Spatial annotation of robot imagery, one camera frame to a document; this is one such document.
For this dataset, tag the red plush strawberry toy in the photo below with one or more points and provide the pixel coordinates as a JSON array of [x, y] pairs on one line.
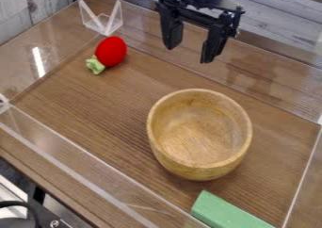
[[109, 55]]

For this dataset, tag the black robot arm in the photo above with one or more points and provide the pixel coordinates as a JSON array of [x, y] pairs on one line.
[[217, 15]]

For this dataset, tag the black table leg bracket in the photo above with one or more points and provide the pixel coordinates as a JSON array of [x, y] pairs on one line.
[[54, 214]]

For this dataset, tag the green foam block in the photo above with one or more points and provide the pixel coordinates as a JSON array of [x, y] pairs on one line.
[[220, 214]]

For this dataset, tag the clear acrylic corner bracket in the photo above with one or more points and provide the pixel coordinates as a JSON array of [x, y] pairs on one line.
[[104, 24]]

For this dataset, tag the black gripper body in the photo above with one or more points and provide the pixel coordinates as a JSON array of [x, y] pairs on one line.
[[208, 12]]

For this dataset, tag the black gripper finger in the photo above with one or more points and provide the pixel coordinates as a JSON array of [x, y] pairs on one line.
[[215, 43], [172, 27]]

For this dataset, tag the wooden bowl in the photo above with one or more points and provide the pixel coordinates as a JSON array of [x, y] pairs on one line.
[[200, 133]]

